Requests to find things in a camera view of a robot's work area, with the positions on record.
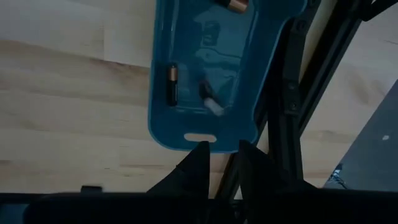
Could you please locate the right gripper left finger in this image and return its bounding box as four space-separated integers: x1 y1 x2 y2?
24 141 218 224

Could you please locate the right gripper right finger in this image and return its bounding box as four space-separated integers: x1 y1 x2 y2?
238 139 398 224

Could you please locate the slim black copper battery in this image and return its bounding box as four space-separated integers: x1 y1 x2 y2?
167 63 179 107

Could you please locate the teal plastic tray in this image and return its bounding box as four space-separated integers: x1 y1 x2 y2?
148 0 308 154

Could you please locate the black aluminium table frame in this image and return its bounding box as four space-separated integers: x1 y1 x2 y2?
214 0 398 200

